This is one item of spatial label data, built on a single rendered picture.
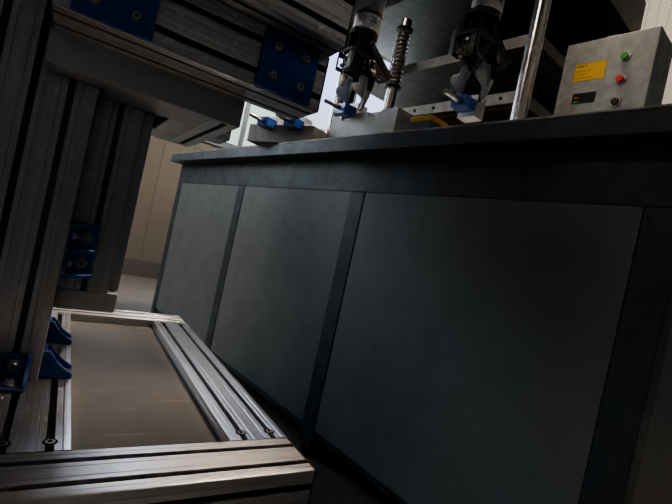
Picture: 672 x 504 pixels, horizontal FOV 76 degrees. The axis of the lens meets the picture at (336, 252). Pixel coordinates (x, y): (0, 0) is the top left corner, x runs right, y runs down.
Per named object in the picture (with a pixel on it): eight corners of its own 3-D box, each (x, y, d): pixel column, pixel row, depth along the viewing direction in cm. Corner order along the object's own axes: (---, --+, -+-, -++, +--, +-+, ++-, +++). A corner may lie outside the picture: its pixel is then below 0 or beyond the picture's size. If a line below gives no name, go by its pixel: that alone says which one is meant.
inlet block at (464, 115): (451, 101, 98) (456, 77, 98) (433, 104, 102) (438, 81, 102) (482, 121, 106) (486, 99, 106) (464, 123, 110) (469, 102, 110)
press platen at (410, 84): (537, 42, 172) (540, 30, 172) (354, 85, 257) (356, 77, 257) (600, 108, 217) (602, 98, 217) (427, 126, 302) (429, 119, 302)
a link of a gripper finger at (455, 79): (439, 96, 108) (454, 59, 106) (453, 105, 112) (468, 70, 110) (449, 98, 106) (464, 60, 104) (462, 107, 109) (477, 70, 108)
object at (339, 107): (327, 109, 113) (332, 89, 112) (316, 110, 116) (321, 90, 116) (363, 126, 121) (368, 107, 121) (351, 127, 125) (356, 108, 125)
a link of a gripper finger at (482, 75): (469, 94, 101) (469, 59, 103) (482, 104, 105) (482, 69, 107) (481, 89, 99) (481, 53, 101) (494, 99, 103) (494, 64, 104)
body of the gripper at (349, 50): (333, 72, 120) (342, 29, 120) (356, 85, 125) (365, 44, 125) (351, 67, 114) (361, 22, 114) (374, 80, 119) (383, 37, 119)
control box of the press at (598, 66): (562, 460, 142) (660, 20, 141) (481, 420, 165) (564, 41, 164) (588, 451, 156) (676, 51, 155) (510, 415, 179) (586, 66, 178)
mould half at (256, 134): (310, 144, 125) (318, 107, 125) (246, 140, 140) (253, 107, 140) (385, 185, 167) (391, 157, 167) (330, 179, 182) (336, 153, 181)
